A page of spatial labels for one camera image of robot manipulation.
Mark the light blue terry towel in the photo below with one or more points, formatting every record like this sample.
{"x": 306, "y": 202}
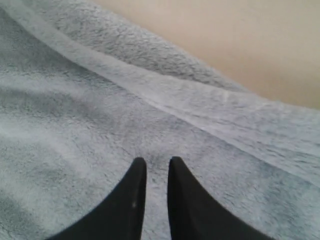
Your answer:
{"x": 83, "y": 91}

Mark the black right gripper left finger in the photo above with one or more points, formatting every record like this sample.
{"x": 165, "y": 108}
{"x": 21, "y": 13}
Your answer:
{"x": 120, "y": 215}

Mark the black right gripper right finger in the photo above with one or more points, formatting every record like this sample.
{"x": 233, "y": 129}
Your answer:
{"x": 195, "y": 215}

